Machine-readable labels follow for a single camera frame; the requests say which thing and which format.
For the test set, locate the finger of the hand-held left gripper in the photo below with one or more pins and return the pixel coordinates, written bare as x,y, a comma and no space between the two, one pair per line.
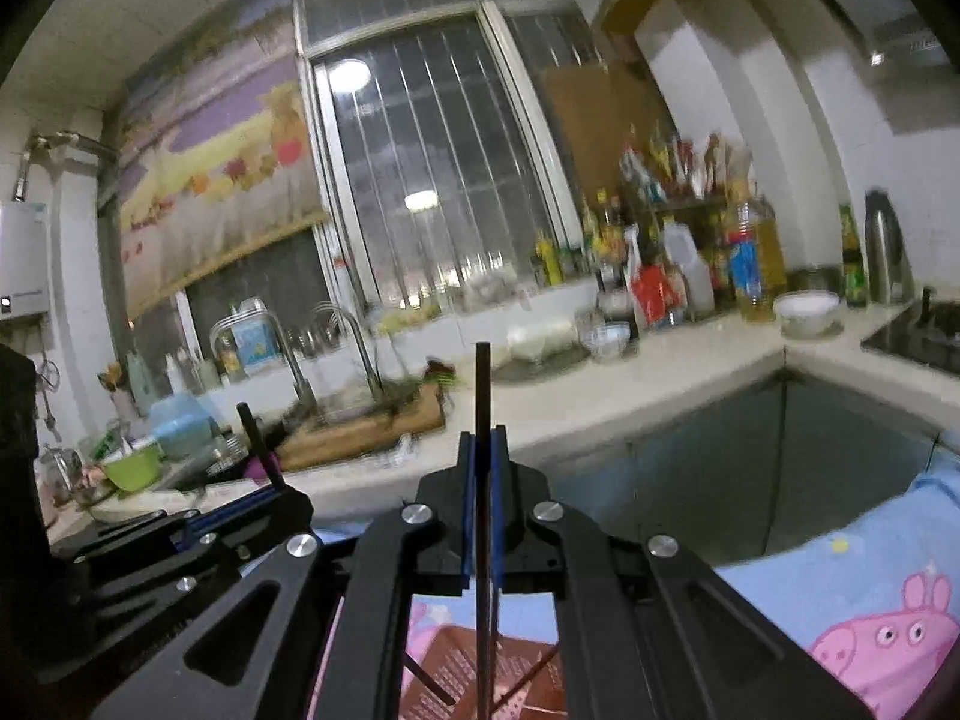
120,534
225,514

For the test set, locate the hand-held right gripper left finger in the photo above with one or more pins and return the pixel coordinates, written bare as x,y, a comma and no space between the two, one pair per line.
469,517

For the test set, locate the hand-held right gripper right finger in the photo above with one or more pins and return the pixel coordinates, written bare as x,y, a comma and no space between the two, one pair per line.
499,517

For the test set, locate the dark brown chopstick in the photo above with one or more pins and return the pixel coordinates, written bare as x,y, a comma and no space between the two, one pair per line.
259,446
484,405

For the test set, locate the pink perforated plastic basket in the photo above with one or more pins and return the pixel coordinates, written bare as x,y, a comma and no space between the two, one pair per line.
450,660

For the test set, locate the purple cloth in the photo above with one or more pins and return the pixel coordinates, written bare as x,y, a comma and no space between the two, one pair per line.
256,469

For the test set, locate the green plastic bowl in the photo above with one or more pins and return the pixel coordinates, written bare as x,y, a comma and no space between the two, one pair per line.
133,465

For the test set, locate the blue plastic basin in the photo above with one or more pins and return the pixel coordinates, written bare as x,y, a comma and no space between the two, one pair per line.
184,424

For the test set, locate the wooden cutting board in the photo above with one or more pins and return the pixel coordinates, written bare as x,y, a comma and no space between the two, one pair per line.
360,427

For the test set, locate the pale green bottle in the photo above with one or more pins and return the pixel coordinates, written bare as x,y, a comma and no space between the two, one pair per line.
141,379

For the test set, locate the tall metal faucet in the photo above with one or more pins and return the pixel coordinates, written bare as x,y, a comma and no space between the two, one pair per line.
289,360

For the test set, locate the blue and white carton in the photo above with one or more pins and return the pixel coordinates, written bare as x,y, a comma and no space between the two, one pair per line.
251,341

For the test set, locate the white plastic bag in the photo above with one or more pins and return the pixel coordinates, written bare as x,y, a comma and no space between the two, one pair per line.
540,337

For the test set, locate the curved metal faucet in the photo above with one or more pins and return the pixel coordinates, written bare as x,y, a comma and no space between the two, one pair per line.
360,345

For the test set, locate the small patterned bowl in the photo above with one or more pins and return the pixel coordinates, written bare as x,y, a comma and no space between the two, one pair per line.
607,341

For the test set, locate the white water heater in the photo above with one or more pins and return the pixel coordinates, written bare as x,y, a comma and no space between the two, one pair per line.
22,255

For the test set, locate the stainless steel base cabinet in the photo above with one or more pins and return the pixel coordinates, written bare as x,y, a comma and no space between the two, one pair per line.
712,465

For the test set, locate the red snack packet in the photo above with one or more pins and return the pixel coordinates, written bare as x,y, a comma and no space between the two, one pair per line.
651,296

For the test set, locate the white plastic jug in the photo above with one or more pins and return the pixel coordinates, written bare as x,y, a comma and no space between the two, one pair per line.
690,270

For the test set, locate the metal exhaust pipe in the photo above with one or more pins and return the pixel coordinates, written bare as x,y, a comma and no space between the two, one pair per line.
67,142

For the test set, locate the printed window curtain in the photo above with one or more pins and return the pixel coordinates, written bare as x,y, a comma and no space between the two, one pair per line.
217,165

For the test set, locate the large cooking oil bottle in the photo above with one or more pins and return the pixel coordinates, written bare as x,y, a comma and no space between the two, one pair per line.
757,262

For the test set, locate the cartoon pig printed blanket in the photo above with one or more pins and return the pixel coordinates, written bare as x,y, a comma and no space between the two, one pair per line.
862,577

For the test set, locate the barred window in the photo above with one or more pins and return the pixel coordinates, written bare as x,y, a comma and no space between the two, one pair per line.
435,150

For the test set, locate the white ceramic bowl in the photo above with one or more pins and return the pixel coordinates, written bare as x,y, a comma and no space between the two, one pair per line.
806,311

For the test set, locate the spice rack with packets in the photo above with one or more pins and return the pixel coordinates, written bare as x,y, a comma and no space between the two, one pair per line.
682,165

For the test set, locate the brown wooden board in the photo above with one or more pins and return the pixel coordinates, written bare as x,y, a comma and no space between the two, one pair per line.
600,112

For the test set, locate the green glass bottle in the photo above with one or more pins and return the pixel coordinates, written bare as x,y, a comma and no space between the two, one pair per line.
852,262

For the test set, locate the black gas stove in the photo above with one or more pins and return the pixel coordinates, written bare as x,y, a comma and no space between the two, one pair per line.
915,337

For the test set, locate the stainless steel kettle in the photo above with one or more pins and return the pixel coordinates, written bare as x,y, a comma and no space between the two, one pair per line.
886,247

